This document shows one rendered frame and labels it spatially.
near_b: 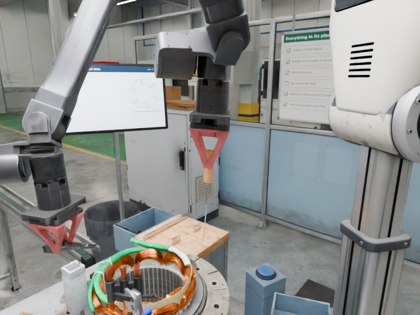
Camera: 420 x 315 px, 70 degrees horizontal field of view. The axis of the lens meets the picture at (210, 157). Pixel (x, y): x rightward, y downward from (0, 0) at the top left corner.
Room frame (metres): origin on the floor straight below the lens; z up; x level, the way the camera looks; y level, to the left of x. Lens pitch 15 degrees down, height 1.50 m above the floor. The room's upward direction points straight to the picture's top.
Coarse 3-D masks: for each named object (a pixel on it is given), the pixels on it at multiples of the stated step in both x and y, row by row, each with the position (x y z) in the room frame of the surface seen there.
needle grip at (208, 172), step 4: (208, 152) 0.52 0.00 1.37; (212, 152) 0.53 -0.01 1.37; (208, 156) 0.52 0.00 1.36; (204, 168) 0.53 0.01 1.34; (208, 168) 0.52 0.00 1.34; (212, 168) 0.53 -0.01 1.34; (204, 172) 0.53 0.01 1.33; (208, 172) 0.52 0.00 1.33; (212, 172) 0.53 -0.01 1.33; (204, 176) 0.53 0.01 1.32; (208, 176) 0.52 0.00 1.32; (204, 180) 0.53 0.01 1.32; (208, 180) 0.52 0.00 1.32
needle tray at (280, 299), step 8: (280, 296) 0.53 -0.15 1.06; (288, 296) 0.53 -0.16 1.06; (296, 296) 0.53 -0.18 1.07; (272, 304) 0.50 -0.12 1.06; (280, 304) 0.53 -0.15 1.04; (288, 304) 0.53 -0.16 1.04; (296, 304) 0.52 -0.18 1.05; (304, 304) 0.52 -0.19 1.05; (312, 304) 0.51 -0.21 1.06; (320, 304) 0.51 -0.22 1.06; (328, 304) 0.50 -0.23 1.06; (272, 312) 0.48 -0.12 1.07; (280, 312) 0.53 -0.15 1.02; (288, 312) 0.53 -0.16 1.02; (296, 312) 0.52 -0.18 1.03; (304, 312) 0.52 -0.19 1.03; (312, 312) 0.51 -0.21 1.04; (320, 312) 0.51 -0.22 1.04; (328, 312) 0.48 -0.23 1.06
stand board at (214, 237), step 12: (180, 216) 0.89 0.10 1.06; (156, 228) 0.82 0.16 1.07; (168, 228) 0.82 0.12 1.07; (180, 228) 0.82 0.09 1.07; (192, 228) 0.82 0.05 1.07; (216, 228) 0.82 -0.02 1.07; (156, 240) 0.75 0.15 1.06; (168, 240) 0.75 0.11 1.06; (192, 240) 0.75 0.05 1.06; (204, 240) 0.75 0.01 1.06; (216, 240) 0.75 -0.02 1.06; (192, 252) 0.69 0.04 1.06; (204, 252) 0.70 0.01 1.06
